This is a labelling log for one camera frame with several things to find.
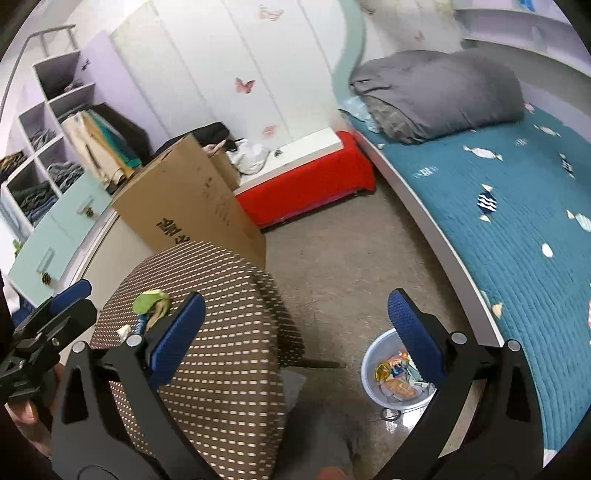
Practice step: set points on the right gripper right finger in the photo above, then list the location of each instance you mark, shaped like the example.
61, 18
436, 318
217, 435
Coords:
505, 436

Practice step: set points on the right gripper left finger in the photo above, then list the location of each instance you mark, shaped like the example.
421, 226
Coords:
110, 422

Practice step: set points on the green wrapper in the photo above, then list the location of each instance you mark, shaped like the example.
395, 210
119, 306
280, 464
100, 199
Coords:
149, 307

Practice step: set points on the white trash bin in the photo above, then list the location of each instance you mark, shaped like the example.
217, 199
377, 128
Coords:
390, 377

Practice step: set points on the person's left hand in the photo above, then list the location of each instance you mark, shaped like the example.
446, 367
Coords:
24, 415

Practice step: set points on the brown patterned chair seat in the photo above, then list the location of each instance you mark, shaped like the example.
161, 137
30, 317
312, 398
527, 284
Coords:
226, 395

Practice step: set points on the hanging clothes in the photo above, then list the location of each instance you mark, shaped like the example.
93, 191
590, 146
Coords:
109, 146

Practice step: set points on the large cardboard box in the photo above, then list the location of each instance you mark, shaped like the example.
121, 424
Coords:
180, 197

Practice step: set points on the lilac shelf wardrobe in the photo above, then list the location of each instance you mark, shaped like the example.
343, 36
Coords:
59, 212

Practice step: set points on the teal quilted mattress cover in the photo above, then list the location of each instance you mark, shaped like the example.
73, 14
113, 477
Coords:
513, 200

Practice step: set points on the white plastic bag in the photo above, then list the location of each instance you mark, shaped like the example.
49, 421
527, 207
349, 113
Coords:
248, 158

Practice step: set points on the red covered bench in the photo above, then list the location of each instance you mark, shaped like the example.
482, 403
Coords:
310, 186

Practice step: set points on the grey folded duvet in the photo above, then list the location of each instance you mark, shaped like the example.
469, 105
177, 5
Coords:
418, 96

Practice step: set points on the striped blue pillow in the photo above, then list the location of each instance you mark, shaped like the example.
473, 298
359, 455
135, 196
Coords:
355, 107

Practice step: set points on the teal bunk bed frame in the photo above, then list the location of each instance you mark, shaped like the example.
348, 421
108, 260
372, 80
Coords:
537, 40

